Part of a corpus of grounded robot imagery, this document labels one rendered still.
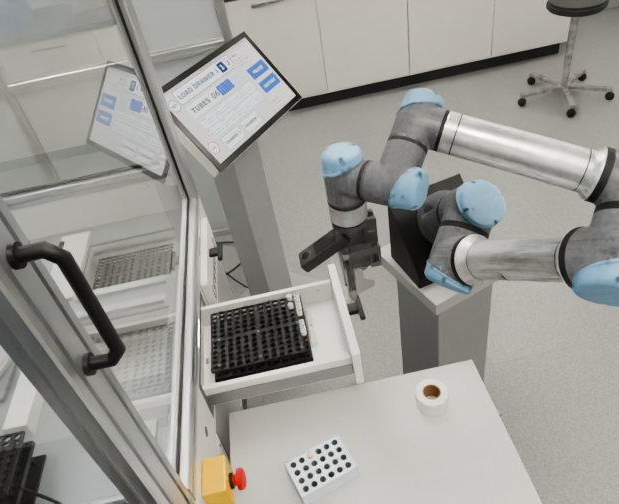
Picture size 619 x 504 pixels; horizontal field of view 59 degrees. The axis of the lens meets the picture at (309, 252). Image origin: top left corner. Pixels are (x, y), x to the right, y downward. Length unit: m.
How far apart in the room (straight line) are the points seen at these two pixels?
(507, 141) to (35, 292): 0.75
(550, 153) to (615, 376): 1.47
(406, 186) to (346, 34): 3.15
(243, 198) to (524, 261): 1.20
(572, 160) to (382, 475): 0.69
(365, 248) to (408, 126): 0.26
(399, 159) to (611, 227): 0.35
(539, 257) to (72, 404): 0.80
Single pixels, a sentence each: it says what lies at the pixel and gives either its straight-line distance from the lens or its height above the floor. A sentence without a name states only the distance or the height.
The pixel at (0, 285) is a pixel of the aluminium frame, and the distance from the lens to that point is 0.55.
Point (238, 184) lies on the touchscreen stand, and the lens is 2.00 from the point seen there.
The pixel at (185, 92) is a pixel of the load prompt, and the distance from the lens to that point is 1.82.
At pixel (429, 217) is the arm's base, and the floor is 0.94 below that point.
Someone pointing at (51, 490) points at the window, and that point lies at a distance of 0.85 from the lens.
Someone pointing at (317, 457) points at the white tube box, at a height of 0.80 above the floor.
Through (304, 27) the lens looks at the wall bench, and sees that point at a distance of 3.97.
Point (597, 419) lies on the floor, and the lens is 2.23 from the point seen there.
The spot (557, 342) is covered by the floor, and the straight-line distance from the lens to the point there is 2.41.
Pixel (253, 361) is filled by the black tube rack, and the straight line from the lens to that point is 1.21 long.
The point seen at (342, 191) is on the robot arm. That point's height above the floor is 1.26.
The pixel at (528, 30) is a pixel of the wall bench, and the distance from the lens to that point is 4.53.
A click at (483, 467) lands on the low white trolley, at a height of 0.76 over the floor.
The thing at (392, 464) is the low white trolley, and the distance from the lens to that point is 1.19.
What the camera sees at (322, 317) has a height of 0.84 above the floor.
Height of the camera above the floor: 1.82
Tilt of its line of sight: 40 degrees down
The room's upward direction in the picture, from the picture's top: 12 degrees counter-clockwise
